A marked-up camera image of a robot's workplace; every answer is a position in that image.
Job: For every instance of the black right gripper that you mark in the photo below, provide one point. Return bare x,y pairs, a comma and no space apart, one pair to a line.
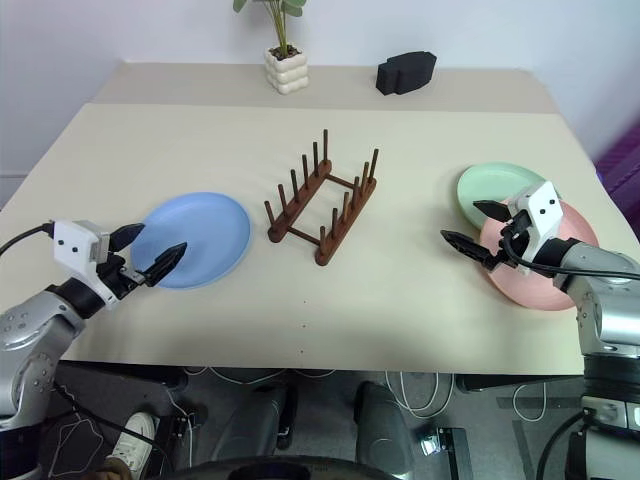
517,235

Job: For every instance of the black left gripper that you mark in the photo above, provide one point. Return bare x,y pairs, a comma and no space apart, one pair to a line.
120,280

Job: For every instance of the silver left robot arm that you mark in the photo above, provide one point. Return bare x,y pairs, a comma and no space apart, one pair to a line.
30,325

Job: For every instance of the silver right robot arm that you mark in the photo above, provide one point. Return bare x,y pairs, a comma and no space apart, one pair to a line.
605,290

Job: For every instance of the wooden dish rack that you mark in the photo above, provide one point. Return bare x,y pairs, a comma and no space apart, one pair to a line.
324,257

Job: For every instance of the green plate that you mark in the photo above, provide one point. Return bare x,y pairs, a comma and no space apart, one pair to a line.
490,182

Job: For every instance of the blue plate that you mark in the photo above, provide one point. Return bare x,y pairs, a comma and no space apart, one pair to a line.
210,235

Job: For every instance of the pink red plate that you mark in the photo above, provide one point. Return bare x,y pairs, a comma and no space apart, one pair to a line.
535,292

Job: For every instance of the purple object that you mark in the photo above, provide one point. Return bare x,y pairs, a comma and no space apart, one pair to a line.
625,165

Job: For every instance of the beige table cover sheet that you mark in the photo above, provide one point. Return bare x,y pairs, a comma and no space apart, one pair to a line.
310,300

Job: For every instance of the black foam block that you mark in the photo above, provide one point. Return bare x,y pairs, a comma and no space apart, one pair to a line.
405,75

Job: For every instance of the white sneaker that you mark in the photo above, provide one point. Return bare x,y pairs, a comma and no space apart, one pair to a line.
132,440

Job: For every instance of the dark rounded shape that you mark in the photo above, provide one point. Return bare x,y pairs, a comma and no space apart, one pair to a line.
257,425
382,420

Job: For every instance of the white bubbly plant pot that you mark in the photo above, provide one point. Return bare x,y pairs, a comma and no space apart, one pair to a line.
287,75

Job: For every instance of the green plant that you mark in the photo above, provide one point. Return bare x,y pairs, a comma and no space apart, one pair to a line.
296,6

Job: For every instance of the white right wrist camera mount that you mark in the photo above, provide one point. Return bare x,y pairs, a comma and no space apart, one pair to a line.
545,210

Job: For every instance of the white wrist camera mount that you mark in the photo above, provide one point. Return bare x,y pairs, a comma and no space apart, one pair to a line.
545,210
72,245

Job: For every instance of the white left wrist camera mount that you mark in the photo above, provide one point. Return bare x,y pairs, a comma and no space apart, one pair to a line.
72,245

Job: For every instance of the black table frame bar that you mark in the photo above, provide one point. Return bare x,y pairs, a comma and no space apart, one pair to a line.
520,382

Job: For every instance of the black metal bracket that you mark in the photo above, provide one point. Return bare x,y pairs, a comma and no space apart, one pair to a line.
452,450

